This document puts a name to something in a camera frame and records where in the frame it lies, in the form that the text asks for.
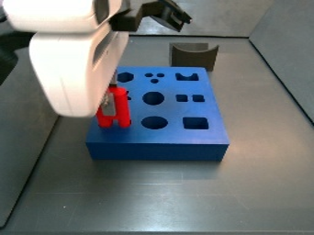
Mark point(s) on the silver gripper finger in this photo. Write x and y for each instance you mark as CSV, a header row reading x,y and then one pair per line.
x,y
107,104

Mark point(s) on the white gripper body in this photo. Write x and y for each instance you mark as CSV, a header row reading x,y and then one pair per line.
x,y
75,65

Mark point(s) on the red square-circle peg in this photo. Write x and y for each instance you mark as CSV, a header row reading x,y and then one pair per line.
x,y
122,116

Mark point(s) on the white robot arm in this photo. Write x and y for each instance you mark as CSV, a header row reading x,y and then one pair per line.
x,y
60,16

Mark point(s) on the blue shape-sorting block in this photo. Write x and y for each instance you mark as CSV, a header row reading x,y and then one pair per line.
x,y
175,121

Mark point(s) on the dark grey curved holder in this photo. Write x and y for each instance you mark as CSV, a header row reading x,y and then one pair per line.
x,y
193,55

